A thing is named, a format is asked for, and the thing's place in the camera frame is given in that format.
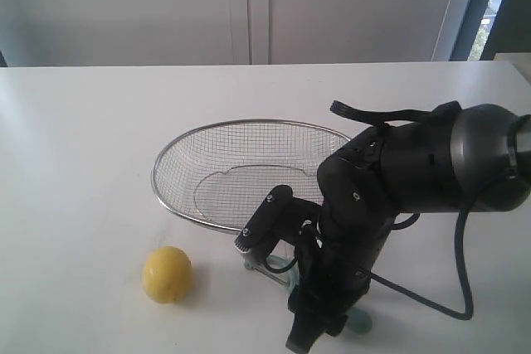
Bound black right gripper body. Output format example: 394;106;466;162
290;204;397;313

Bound light blue vegetable peeler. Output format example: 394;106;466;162
244;255;373;335

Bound yellow lemon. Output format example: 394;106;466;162
142;246;194;304

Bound oval wire mesh basket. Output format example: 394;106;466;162
151;119;350;234

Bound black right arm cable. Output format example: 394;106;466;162
331;100;475;322

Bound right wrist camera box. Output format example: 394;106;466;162
235;185;320;267

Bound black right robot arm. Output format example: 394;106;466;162
286;101;530;353

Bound white cabinet doors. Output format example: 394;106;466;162
1;0;450;66

